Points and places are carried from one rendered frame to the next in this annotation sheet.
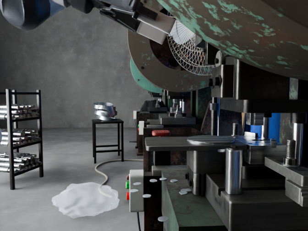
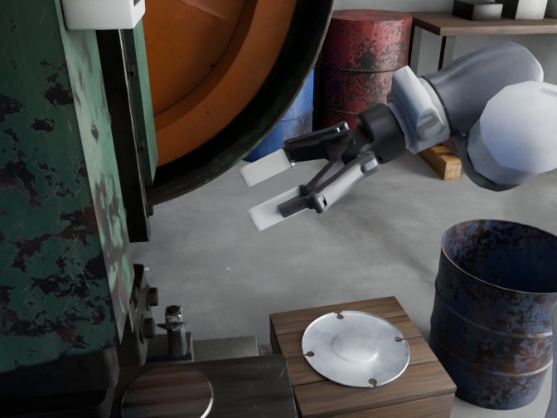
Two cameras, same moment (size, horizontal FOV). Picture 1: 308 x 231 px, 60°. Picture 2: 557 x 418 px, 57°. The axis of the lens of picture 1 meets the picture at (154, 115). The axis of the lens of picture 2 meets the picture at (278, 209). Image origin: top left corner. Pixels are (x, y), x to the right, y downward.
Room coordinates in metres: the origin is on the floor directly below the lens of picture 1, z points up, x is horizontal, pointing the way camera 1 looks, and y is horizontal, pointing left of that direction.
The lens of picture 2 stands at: (1.21, -0.03, 1.35)
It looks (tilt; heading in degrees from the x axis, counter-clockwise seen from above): 28 degrees down; 176
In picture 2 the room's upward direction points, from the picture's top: straight up
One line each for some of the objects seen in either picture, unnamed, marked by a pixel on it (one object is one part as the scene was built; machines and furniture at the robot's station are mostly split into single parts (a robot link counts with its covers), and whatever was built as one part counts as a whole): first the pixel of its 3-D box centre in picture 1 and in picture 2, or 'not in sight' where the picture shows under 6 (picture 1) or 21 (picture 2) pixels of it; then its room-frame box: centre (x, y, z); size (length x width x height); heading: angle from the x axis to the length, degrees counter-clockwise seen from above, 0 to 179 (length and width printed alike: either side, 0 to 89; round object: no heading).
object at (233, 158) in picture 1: (233, 168); (175, 329); (0.53, -0.16, 0.75); 0.03 x 0.03 x 0.10; 3
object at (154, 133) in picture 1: (161, 140); not in sight; (1.03, -0.03, 0.72); 0.07 x 0.06 x 0.08; 93
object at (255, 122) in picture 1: (253, 117); not in sight; (0.71, -0.27, 0.84); 0.05 x 0.03 x 0.04; 3
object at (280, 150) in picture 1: (254, 148); not in sight; (0.71, -0.27, 0.76); 0.15 x 0.09 x 0.05; 3
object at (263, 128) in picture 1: (265, 127); not in sight; (0.80, -0.33, 0.81); 0.02 x 0.02 x 0.14
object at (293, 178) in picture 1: (292, 165); not in sight; (0.54, -0.29, 0.76); 0.17 x 0.06 x 0.10; 3
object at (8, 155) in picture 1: (13, 135); not in sight; (2.72, 1.45, 0.48); 0.46 x 0.43 x 0.95; 73
